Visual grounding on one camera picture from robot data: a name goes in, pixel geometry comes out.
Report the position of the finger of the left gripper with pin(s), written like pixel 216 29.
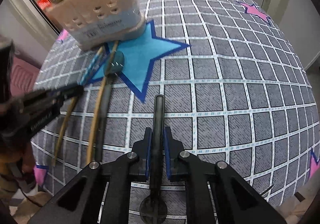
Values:
pixel 26 115

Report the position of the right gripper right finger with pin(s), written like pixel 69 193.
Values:
pixel 215 192

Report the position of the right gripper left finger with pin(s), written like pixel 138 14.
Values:
pixel 99 193

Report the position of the wooden chopstick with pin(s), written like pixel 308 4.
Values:
pixel 64 126
pixel 94 124

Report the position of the blue patterned chopstick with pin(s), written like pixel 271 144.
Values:
pixel 91 68

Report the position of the person's left hand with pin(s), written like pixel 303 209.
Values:
pixel 17 168

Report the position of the pink plastic stool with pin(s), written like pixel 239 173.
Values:
pixel 23 77

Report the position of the red plastic basket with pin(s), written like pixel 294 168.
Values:
pixel 44 4

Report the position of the grey checked tablecloth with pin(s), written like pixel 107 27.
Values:
pixel 234 90

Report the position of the beige plastic utensil holder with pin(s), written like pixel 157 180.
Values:
pixel 93 22

